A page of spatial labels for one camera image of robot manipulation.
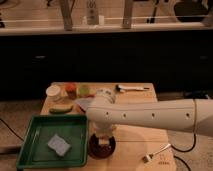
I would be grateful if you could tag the black handled white tool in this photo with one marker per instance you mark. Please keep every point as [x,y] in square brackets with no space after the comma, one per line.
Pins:
[122,88]

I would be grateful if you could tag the dark purple bowl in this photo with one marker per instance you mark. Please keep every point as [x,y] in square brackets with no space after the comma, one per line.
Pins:
[101,151]

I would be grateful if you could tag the green cucumber toy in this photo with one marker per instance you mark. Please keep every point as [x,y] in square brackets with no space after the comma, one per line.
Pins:
[60,109]

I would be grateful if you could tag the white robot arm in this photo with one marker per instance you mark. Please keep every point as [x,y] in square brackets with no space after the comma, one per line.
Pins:
[185,115]

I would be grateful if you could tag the white lidded cup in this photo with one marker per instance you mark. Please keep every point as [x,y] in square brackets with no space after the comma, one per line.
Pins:
[53,92]

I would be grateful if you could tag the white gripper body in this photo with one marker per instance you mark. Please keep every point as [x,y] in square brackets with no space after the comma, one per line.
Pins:
[103,130]

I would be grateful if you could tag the blue grey sponge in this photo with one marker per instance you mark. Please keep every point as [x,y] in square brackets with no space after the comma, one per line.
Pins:
[59,145]

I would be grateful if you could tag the brown plate with cloth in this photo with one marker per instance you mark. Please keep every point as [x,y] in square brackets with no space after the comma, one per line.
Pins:
[82,104]

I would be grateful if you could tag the green plastic tray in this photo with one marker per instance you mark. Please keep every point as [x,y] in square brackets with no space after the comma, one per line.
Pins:
[36,154]

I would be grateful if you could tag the orange topped jar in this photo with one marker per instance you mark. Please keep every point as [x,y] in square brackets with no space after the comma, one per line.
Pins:
[71,90]

